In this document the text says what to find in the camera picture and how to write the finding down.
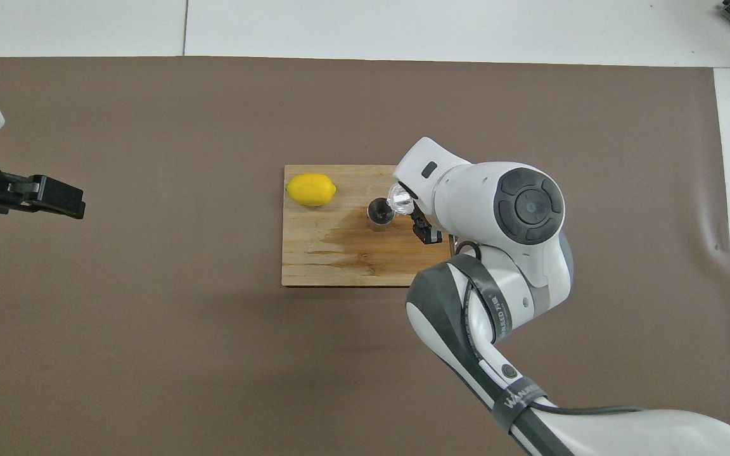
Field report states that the steel double jigger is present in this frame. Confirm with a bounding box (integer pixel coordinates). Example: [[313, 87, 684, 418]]
[[366, 197, 397, 232]]

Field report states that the wooden cutting board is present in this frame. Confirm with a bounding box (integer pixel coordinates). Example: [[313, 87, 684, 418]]
[[281, 165, 461, 288]]

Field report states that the brown table mat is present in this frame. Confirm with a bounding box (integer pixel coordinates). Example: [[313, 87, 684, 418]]
[[0, 56, 730, 456]]

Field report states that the yellow lemon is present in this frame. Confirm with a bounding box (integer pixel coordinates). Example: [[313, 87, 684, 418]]
[[286, 173, 337, 208]]

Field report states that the clear faceted glass cup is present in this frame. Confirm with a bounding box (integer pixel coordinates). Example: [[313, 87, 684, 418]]
[[387, 182, 418, 215]]

